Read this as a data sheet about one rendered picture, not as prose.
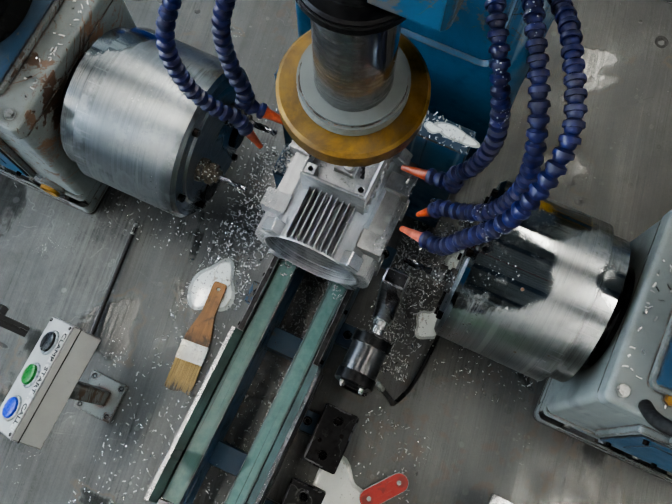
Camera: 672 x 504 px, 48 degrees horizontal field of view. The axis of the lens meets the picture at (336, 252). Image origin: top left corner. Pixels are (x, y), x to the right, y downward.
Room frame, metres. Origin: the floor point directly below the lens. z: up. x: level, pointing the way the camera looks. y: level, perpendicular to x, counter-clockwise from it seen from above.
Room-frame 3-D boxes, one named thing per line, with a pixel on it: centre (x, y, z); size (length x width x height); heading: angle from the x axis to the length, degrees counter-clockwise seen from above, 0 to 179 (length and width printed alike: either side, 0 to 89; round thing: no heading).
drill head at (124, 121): (0.53, 0.32, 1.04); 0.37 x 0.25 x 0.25; 65
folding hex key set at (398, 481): (-0.05, -0.08, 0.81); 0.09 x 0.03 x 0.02; 116
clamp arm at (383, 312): (0.21, -0.07, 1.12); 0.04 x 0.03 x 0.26; 155
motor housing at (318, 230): (0.38, 0.00, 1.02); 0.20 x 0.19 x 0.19; 155
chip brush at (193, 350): (0.21, 0.24, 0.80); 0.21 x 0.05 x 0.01; 160
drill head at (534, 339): (0.24, -0.30, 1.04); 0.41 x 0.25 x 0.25; 65
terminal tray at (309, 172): (0.42, -0.02, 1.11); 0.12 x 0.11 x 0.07; 155
